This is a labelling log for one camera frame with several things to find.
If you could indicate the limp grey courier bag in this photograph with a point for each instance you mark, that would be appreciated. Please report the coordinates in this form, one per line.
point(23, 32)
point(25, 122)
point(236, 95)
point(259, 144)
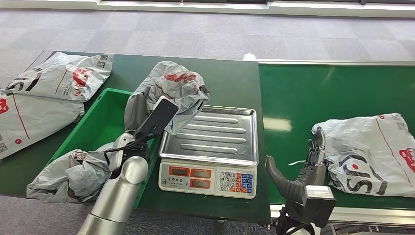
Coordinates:
point(64, 181)

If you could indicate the white window ledge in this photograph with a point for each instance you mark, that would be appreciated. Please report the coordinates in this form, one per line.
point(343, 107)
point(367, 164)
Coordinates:
point(227, 8)

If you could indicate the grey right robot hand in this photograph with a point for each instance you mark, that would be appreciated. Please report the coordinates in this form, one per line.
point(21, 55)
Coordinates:
point(313, 168)

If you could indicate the bulky grey courier bag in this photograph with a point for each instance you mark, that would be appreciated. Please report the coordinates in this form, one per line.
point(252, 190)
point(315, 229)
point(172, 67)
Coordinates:
point(366, 152)

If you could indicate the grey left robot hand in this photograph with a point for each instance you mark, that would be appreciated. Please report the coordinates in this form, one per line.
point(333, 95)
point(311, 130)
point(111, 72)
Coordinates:
point(159, 116)

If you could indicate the silver conveyor frame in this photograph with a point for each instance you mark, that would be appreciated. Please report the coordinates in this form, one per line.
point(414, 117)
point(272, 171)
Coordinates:
point(324, 62)

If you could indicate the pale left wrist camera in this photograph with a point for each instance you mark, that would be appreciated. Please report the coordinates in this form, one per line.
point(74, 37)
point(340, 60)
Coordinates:
point(118, 149)

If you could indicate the electronic scale, steel tray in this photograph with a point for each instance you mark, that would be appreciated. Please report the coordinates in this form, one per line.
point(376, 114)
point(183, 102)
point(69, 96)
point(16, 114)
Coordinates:
point(214, 139)

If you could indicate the grey courier bag, QR codes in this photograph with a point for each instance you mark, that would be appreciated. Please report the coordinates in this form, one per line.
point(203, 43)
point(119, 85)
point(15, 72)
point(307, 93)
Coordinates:
point(64, 76)

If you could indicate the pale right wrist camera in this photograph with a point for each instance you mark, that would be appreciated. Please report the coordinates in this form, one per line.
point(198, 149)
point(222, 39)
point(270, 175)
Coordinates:
point(319, 204)

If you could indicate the large flat grey courier bag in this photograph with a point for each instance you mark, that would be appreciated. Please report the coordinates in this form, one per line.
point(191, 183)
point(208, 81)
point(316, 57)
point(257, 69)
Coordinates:
point(35, 121)

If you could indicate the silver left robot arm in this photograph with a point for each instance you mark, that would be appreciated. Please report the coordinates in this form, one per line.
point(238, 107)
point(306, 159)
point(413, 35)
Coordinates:
point(113, 201)

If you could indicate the green plastic basket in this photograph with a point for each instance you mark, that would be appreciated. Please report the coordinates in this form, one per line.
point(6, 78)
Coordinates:
point(97, 129)

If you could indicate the green conveyor belt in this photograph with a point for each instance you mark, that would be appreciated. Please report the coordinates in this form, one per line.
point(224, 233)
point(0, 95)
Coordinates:
point(324, 90)

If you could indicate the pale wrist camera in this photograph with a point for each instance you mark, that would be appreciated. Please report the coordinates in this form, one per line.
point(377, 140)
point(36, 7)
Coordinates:
point(118, 149)
point(319, 204)

